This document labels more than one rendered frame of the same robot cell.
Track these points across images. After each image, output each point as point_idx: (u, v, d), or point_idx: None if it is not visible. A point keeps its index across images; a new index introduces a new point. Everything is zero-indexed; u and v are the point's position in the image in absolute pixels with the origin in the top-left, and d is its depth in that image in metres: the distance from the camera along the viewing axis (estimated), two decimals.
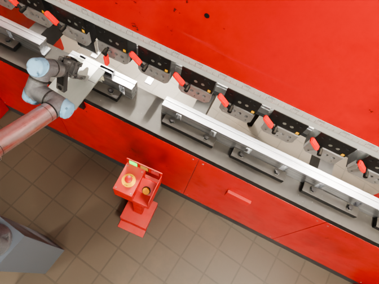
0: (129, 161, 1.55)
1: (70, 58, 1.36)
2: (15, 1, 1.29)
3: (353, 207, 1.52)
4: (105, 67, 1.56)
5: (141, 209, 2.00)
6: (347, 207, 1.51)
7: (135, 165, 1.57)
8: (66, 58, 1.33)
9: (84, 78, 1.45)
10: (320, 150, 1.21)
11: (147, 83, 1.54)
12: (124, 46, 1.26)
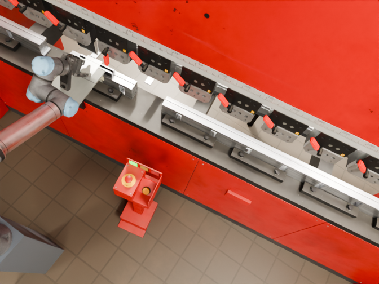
0: (129, 161, 1.55)
1: (73, 56, 1.37)
2: (15, 1, 1.29)
3: (353, 207, 1.52)
4: (105, 67, 1.56)
5: (141, 209, 2.00)
6: (347, 207, 1.51)
7: (135, 165, 1.57)
8: (69, 56, 1.34)
9: (87, 76, 1.46)
10: (320, 150, 1.21)
11: (147, 83, 1.54)
12: (124, 46, 1.26)
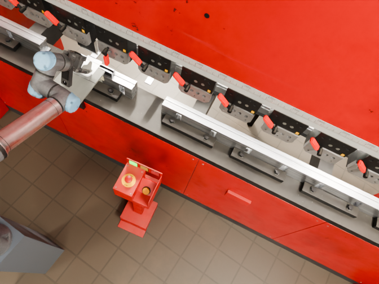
0: (129, 161, 1.55)
1: (74, 52, 1.37)
2: (15, 1, 1.29)
3: (353, 207, 1.52)
4: (105, 67, 1.56)
5: (141, 209, 2.00)
6: (347, 207, 1.51)
7: (135, 165, 1.57)
8: (71, 52, 1.33)
9: (88, 72, 1.46)
10: (320, 150, 1.21)
11: (147, 83, 1.54)
12: (124, 46, 1.26)
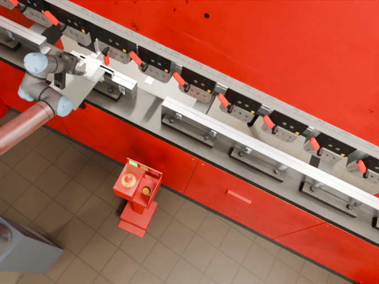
0: (129, 161, 1.55)
1: (67, 53, 1.32)
2: (15, 1, 1.29)
3: (353, 207, 1.52)
4: (105, 67, 1.56)
5: (141, 209, 2.00)
6: (347, 207, 1.51)
7: (135, 165, 1.57)
8: (64, 53, 1.29)
9: (82, 74, 1.41)
10: (320, 150, 1.21)
11: (147, 83, 1.54)
12: (124, 46, 1.26)
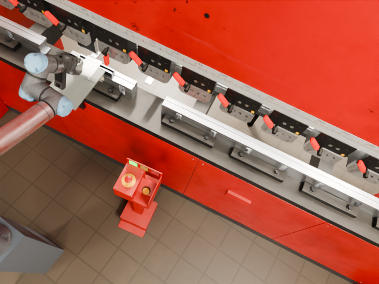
0: (129, 161, 1.55)
1: (68, 53, 1.32)
2: (15, 1, 1.29)
3: (353, 207, 1.52)
4: (105, 67, 1.56)
5: (141, 209, 2.00)
6: (347, 207, 1.51)
7: (135, 165, 1.57)
8: (64, 53, 1.29)
9: (80, 73, 1.42)
10: (320, 150, 1.21)
11: (147, 83, 1.54)
12: (124, 46, 1.26)
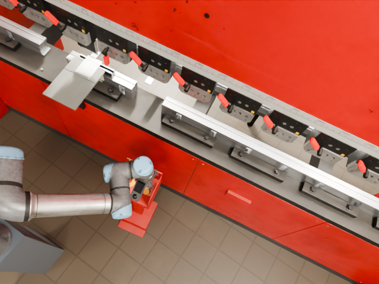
0: None
1: None
2: (15, 1, 1.29)
3: (353, 207, 1.52)
4: (105, 67, 1.56)
5: (141, 209, 2.00)
6: (347, 207, 1.51)
7: None
8: None
9: (150, 188, 1.44)
10: (320, 150, 1.21)
11: (147, 83, 1.54)
12: (124, 46, 1.26)
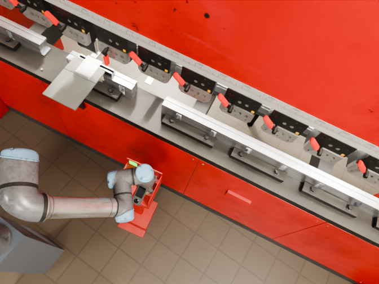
0: (129, 161, 1.55)
1: None
2: (15, 1, 1.29)
3: (353, 207, 1.52)
4: (105, 67, 1.56)
5: (141, 209, 2.00)
6: (347, 207, 1.51)
7: (135, 165, 1.57)
8: None
9: (150, 192, 1.52)
10: (320, 150, 1.21)
11: (147, 83, 1.54)
12: (124, 46, 1.26)
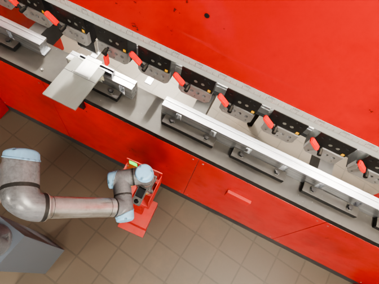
0: (129, 161, 1.55)
1: None
2: (15, 1, 1.29)
3: (353, 207, 1.52)
4: (105, 67, 1.56)
5: (141, 209, 2.00)
6: (347, 207, 1.51)
7: (135, 165, 1.57)
8: None
9: (150, 192, 1.53)
10: (320, 150, 1.21)
11: (147, 83, 1.54)
12: (124, 46, 1.26)
